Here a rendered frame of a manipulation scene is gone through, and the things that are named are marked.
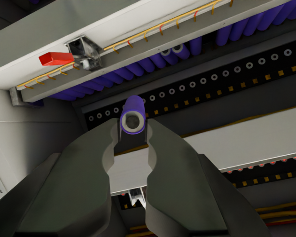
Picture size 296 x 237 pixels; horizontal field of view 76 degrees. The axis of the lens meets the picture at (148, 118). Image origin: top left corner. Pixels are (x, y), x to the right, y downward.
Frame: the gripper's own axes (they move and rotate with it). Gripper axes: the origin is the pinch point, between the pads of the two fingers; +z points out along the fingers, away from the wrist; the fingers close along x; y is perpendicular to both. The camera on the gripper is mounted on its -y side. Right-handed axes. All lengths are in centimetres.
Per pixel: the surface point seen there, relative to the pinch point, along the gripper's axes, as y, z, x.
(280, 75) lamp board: 1.8, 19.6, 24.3
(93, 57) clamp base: -1.7, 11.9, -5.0
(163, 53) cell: -1.5, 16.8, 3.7
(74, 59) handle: -2.2, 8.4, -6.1
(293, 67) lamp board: 0.5, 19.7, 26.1
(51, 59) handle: -2.9, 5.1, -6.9
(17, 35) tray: -3.6, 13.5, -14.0
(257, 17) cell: -6.6, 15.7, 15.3
